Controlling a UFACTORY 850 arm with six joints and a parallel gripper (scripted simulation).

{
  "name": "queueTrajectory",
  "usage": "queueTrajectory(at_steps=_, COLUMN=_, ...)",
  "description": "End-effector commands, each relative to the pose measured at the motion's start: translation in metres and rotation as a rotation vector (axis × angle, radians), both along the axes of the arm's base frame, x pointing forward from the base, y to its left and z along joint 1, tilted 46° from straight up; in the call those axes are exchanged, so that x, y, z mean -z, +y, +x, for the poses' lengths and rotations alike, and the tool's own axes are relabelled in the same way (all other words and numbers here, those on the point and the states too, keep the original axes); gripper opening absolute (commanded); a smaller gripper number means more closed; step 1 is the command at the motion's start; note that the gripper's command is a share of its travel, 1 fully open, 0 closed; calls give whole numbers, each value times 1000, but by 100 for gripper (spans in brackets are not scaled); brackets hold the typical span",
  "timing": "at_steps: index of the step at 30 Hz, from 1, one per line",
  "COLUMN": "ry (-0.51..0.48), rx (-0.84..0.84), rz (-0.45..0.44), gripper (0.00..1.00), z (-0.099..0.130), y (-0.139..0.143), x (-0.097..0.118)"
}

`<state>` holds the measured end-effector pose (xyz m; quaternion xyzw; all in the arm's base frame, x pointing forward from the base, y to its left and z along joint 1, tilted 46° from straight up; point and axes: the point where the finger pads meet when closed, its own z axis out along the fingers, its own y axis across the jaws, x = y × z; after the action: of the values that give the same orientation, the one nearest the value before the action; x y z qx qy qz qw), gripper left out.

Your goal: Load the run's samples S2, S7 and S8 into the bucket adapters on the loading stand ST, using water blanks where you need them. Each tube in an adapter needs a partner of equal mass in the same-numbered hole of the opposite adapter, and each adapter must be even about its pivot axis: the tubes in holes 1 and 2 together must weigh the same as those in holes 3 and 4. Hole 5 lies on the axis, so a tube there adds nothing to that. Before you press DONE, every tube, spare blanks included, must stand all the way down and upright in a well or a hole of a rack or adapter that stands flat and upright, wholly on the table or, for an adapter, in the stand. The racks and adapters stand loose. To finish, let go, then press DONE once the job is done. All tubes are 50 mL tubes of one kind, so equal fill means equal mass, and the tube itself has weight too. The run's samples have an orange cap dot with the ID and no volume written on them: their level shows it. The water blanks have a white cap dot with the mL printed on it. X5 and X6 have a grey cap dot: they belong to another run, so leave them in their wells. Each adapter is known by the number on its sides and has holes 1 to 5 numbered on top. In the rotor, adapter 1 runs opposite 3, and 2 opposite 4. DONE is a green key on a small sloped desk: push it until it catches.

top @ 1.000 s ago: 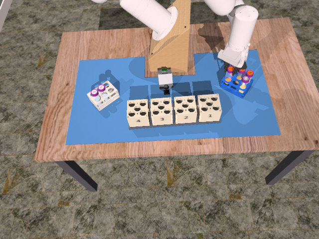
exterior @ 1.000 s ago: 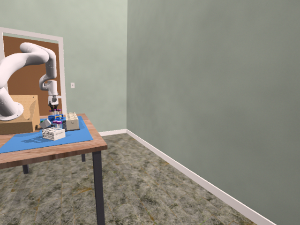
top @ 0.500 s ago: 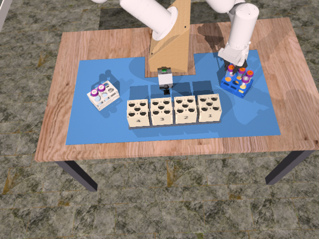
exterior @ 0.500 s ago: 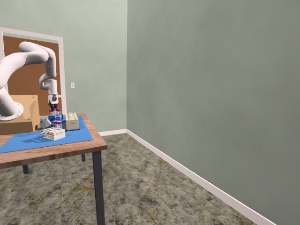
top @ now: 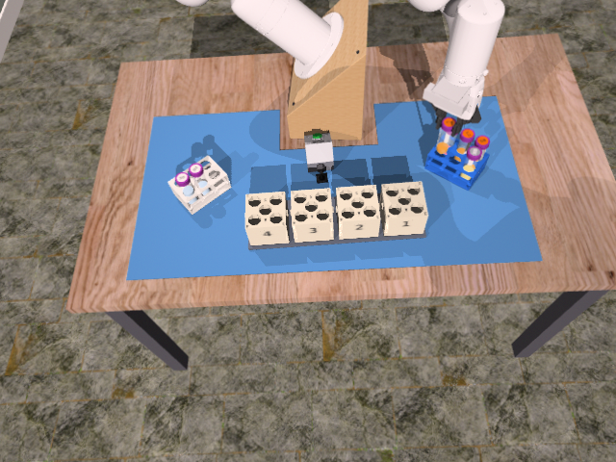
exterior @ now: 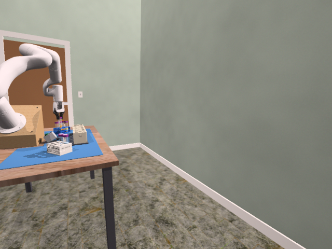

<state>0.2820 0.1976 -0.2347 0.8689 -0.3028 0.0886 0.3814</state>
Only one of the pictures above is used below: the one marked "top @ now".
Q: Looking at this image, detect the beige bucket adapter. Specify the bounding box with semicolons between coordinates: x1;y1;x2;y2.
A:
291;188;334;243
244;192;290;245
379;181;428;237
336;185;380;240

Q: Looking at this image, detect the cream tube rack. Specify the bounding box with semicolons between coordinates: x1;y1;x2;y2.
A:
168;157;231;215

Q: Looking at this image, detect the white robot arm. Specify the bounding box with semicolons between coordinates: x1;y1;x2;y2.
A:
231;0;505;116

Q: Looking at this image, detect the blue bench mat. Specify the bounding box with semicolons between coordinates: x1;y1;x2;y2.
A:
126;96;543;280

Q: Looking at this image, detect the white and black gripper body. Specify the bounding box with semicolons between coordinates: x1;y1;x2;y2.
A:
432;70;485;119

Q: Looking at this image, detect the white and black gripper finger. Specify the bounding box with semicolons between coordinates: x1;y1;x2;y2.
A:
428;101;447;130
451;107;481;137

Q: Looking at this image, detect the blue tube rack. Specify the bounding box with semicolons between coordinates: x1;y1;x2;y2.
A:
425;139;489;191

